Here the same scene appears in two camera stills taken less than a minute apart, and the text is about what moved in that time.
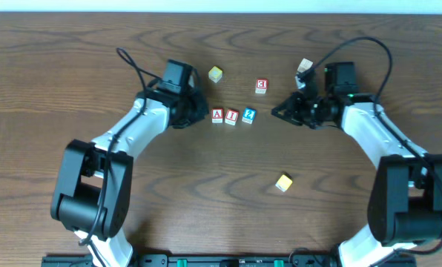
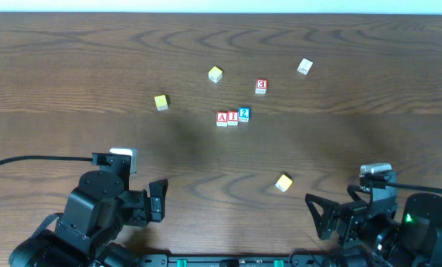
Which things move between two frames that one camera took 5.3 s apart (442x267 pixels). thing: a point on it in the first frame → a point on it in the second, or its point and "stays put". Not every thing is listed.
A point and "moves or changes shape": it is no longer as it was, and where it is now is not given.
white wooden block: (305, 64) stays put
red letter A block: (217, 116) moves or changes shape
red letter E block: (262, 86) stays put
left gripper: (197, 109) → (145, 205)
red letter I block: (231, 117) stays put
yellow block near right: (283, 183) stays put
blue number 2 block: (249, 115) moves or changes shape
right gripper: (303, 109) → (341, 216)
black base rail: (208, 260) stays put
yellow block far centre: (215, 74) stays put
